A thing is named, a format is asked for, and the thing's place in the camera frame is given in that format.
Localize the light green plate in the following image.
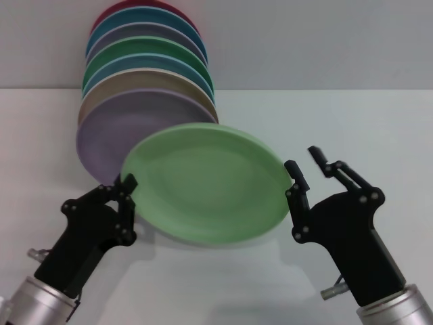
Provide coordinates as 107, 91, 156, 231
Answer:
120, 122, 294, 246

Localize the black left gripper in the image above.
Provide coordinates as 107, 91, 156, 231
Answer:
33, 173, 139, 299

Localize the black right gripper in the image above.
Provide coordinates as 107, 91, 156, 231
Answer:
283, 146, 407, 307

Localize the dark red plate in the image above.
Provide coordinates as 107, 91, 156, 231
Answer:
89, 0, 202, 39

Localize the grey lavender plate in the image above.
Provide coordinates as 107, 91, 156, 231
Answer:
85, 22, 209, 69

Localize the beige plate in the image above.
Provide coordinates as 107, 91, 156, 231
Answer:
77, 67, 221, 130

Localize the teal blue plate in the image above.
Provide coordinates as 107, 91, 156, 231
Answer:
85, 6, 208, 64

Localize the silver cable connector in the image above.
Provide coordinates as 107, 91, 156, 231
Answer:
28, 248, 52, 262
320, 283, 349, 301

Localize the purple plate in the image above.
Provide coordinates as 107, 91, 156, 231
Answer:
75, 88, 219, 186

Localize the light blue plate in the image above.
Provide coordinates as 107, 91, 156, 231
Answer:
81, 51, 217, 106

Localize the dark green plate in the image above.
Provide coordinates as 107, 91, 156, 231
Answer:
82, 36, 214, 93

